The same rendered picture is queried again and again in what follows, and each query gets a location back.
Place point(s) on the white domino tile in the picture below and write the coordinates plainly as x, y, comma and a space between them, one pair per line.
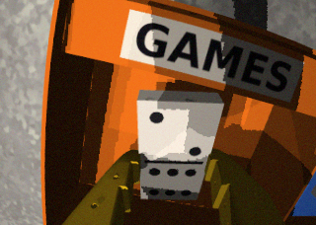
176, 132

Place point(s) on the orange three-compartment bin rack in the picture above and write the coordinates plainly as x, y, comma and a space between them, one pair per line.
89, 115

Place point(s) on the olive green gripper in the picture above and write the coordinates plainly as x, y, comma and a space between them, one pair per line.
239, 198

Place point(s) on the blue block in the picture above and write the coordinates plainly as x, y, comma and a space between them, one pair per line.
306, 204

